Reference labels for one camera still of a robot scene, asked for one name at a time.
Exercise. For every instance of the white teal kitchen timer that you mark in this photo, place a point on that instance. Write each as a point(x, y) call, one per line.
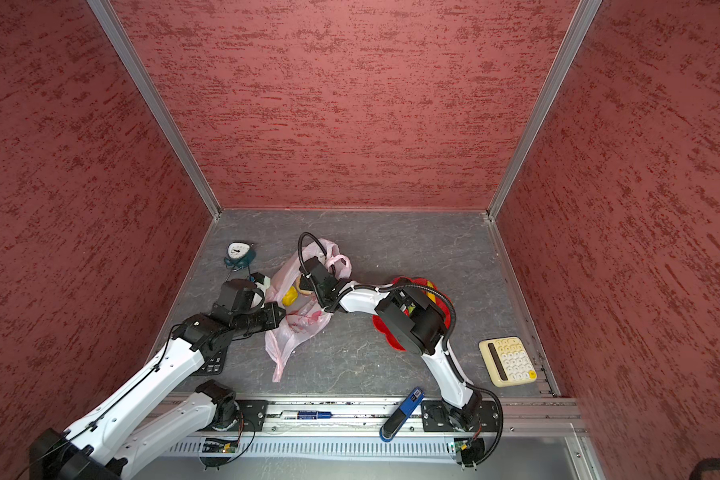
point(239, 256)

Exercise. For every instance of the pink plastic bag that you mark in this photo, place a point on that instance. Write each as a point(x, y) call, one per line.
point(305, 318)

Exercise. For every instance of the blue black marker tool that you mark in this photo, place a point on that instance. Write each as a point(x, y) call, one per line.
point(396, 420)

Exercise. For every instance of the right circuit board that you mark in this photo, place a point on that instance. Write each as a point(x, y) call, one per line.
point(468, 452)

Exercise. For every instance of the blue pen in rail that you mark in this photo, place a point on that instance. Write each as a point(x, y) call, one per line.
point(305, 415)

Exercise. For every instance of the black calculator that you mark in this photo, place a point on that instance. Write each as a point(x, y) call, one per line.
point(214, 363)

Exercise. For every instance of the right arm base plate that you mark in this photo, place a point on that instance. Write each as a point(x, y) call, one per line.
point(438, 416)

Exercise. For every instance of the yellow fake lemon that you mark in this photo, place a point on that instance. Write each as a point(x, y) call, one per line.
point(290, 297)

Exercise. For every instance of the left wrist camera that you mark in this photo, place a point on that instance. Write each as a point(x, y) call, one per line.
point(237, 297)

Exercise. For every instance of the red flower-shaped bowl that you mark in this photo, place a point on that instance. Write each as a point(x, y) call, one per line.
point(413, 317)

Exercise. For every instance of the left aluminium corner post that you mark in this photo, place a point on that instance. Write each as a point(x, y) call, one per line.
point(111, 25)

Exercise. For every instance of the right aluminium corner post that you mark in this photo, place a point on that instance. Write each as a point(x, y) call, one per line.
point(576, 32)

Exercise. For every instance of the circuit board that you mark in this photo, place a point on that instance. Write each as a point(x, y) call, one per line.
point(468, 452)
point(219, 446)

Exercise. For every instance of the aluminium corner post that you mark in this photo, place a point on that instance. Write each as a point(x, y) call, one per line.
point(111, 25)
point(576, 32)

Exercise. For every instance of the cream yellow calculator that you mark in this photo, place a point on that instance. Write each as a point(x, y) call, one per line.
point(507, 362)

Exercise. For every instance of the left circuit board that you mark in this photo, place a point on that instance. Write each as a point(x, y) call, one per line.
point(219, 446)

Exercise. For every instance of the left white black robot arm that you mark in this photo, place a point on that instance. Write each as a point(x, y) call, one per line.
point(116, 441)

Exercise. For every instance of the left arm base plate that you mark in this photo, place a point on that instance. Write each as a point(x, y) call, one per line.
point(250, 415)

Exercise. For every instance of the yellow fake banana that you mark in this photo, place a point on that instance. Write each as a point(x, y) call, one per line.
point(432, 288)

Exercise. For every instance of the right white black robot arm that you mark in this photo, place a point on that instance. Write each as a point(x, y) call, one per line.
point(454, 386)

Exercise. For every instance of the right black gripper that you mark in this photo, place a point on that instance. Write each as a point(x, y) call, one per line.
point(306, 283)

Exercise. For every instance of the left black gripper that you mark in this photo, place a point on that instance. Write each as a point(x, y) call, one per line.
point(273, 320)

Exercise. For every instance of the aluminium front rail frame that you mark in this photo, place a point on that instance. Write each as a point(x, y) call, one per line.
point(353, 431)

